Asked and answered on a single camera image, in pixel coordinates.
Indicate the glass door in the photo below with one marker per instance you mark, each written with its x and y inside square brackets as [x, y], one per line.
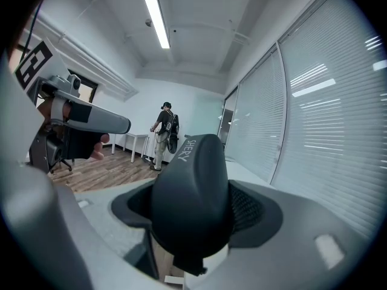
[226, 122]

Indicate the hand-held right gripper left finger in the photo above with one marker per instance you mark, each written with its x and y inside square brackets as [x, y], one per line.
[45, 222]

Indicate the wide white window blind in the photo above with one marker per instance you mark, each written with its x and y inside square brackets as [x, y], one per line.
[332, 116]

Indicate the black glasses case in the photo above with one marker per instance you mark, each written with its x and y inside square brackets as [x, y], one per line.
[190, 198]

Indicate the ceiling smoke detector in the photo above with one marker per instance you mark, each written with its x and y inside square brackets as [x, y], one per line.
[148, 23]

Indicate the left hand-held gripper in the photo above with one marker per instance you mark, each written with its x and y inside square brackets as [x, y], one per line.
[42, 62]

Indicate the dark wall window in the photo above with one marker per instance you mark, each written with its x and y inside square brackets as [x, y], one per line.
[86, 88]

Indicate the long ceiling light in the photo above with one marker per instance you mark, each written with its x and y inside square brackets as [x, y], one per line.
[157, 21]

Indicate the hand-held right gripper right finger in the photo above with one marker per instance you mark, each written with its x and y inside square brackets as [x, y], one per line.
[296, 252]

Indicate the black office chair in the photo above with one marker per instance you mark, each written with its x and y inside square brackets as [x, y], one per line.
[62, 163]

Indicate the narrow white window blind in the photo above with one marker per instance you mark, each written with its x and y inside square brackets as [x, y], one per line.
[260, 116]

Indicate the white side table with legs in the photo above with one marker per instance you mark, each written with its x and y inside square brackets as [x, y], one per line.
[136, 137]

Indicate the person's left hand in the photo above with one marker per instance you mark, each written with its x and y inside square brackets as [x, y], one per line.
[90, 145]

